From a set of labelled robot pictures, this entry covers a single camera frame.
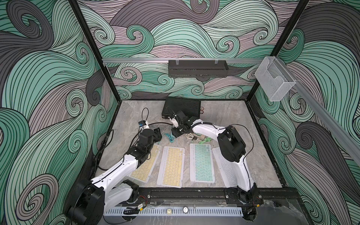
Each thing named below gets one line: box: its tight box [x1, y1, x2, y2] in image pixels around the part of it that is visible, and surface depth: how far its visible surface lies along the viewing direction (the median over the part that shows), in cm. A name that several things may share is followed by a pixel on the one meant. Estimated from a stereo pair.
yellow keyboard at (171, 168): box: [156, 145, 186, 188], surface depth 85 cm
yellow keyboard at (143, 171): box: [128, 144, 162, 184], surface depth 83 cm
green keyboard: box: [189, 143, 216, 183], surface depth 87 cm
